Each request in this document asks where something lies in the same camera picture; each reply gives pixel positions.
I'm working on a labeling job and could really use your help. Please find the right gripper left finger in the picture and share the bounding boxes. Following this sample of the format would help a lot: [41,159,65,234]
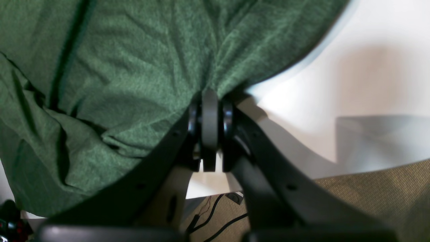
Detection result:
[35,89,219,242]

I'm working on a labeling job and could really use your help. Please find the dark green t-shirt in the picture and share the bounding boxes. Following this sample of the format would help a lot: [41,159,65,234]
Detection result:
[0,0,348,217]

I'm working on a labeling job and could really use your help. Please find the black cables on carpet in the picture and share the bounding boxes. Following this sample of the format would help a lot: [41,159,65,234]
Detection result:
[186,193,249,242]

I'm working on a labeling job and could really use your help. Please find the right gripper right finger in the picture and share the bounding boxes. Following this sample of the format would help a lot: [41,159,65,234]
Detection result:
[219,98,398,242]

